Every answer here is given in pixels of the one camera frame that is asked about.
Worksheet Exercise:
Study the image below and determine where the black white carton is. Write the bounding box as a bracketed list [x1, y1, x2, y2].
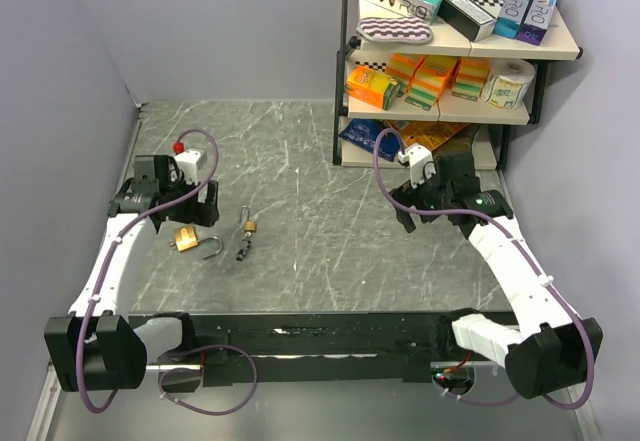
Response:
[438, 0, 497, 42]

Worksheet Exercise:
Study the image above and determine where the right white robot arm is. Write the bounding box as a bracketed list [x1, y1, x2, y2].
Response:
[387, 145, 603, 409]

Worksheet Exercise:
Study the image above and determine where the middle sponge pack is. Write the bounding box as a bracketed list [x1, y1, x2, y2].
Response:
[405, 54, 459, 111]

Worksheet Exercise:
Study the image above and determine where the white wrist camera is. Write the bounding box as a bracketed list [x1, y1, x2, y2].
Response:
[398, 143, 436, 187]
[173, 142, 207, 184]

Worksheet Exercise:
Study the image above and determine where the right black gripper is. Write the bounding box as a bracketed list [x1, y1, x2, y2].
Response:
[388, 162, 452, 233]

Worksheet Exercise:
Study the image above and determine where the sponge pack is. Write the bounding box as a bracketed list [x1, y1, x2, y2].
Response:
[385, 53, 425, 97]
[451, 57, 490, 101]
[405, 54, 459, 111]

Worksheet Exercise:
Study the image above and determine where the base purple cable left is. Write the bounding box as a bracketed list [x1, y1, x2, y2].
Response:
[158, 344, 259, 417]

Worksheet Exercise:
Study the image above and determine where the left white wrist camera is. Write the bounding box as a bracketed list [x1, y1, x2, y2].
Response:
[173, 142, 207, 184]

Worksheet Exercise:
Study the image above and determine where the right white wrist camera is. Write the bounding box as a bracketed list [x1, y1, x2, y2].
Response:
[398, 143, 436, 187]

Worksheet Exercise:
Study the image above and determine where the orange carton box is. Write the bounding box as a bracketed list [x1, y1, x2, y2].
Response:
[345, 66, 400, 111]

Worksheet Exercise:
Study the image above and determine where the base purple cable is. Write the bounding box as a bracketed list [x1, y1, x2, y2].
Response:
[158, 344, 259, 417]
[432, 360, 526, 408]

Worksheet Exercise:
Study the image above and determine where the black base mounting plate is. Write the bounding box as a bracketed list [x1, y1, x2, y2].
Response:
[155, 311, 484, 387]

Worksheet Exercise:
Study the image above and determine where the blue toothpaste box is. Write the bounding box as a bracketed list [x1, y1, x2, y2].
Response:
[493, 0, 532, 39]

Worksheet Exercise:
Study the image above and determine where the orange snack bag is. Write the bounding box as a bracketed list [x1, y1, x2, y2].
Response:
[383, 120, 469, 151]

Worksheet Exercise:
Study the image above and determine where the small brass long-shackle padlock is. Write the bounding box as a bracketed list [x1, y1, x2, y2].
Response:
[240, 205, 257, 237]

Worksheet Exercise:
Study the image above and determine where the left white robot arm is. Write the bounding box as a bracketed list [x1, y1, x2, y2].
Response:
[44, 149, 219, 392]

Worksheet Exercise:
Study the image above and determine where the toilet paper roll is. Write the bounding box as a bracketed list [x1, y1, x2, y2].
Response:
[481, 58, 536, 111]

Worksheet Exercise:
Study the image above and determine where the aluminium frame rail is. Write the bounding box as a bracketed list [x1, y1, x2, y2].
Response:
[26, 361, 61, 441]

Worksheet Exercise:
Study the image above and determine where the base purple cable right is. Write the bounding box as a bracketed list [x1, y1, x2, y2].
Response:
[432, 360, 526, 408]

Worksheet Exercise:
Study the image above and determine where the striped sleep mask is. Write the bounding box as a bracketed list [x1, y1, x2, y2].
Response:
[356, 17, 433, 45]

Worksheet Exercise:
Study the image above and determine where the left sponge pack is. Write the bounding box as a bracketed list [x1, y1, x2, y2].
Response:
[385, 53, 425, 97]

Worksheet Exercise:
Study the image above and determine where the black frame beige shelf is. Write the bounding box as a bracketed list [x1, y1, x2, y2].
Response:
[332, 0, 583, 170]

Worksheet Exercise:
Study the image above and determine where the purple toothpaste box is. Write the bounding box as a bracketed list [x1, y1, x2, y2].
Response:
[516, 0, 558, 46]

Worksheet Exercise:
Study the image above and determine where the right sponge pack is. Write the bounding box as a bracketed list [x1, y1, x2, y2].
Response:
[451, 57, 490, 101]

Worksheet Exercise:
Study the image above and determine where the blue snack bag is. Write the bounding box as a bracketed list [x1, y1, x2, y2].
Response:
[339, 118, 400, 162]

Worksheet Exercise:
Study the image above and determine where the dark brown snack bag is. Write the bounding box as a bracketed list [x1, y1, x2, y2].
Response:
[434, 124, 481, 159]

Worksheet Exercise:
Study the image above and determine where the large brass padlock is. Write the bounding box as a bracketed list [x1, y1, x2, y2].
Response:
[169, 225, 224, 260]

